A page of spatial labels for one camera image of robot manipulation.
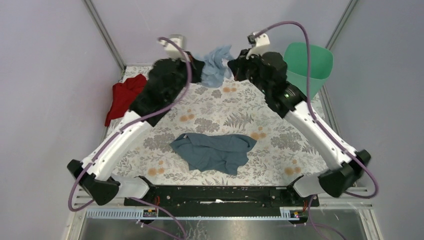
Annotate aluminium frame post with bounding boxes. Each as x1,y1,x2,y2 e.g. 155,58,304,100
82,0,126,72
325,0,359,51

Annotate blue grey cloth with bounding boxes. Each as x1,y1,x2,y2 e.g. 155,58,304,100
169,133,257,176

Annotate white slotted cable duct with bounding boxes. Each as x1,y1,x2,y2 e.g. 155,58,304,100
86,205,308,222

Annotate floral patterned table mat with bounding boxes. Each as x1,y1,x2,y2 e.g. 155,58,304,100
113,78,327,186

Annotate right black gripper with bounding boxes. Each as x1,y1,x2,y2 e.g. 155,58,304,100
227,48,268,93

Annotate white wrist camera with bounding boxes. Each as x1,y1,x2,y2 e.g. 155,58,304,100
161,34,186,60
246,32,270,59

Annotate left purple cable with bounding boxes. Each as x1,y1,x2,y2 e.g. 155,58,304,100
67,36,194,240

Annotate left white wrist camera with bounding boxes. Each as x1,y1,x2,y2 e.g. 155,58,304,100
161,34,186,60

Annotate right aluminium frame post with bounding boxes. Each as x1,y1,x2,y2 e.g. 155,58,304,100
325,0,359,51

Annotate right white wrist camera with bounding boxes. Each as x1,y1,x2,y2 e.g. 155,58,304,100
246,32,270,59

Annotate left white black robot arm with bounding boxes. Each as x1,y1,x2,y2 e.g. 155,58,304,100
67,56,206,212

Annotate left aluminium frame post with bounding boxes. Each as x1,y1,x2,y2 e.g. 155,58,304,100
82,0,126,72

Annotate light blue plastic trash bag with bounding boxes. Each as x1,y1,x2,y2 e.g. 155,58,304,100
200,44,234,88

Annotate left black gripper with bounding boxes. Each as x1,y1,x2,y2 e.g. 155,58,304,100
168,51,206,102

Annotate red cloth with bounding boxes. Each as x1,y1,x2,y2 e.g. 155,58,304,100
104,74,148,127

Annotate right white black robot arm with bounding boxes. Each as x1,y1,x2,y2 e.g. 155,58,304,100
227,49,371,206

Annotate green plastic trash bin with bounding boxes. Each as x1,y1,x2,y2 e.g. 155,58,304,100
283,42,334,98

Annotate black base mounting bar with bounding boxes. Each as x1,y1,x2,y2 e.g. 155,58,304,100
124,185,320,211

